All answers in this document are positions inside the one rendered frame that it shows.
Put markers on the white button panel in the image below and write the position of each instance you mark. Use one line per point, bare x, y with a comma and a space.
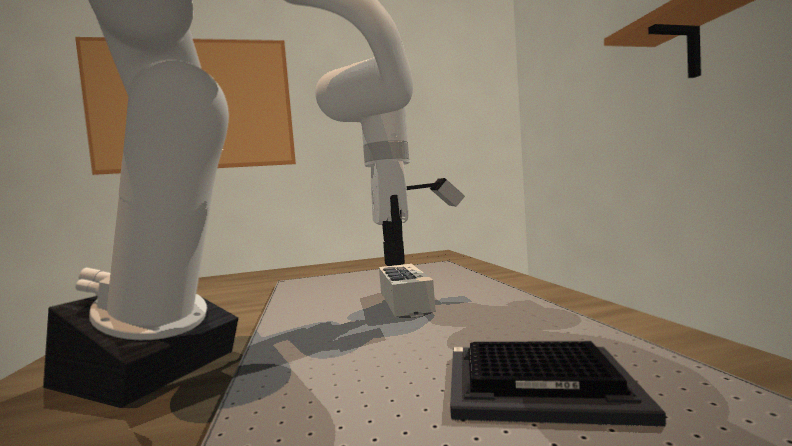
407, 290

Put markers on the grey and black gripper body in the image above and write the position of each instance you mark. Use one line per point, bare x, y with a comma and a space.
388, 178

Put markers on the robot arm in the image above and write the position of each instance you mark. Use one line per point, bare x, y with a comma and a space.
176, 126

